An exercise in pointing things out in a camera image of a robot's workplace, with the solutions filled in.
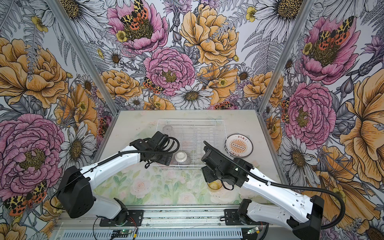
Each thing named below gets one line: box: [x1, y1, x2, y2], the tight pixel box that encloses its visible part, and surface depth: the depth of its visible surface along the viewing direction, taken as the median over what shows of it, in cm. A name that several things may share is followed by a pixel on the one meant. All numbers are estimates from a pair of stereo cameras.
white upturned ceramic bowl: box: [175, 151, 188, 163], surface depth 89 cm
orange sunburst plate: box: [224, 133, 254, 158], surface depth 101 cm
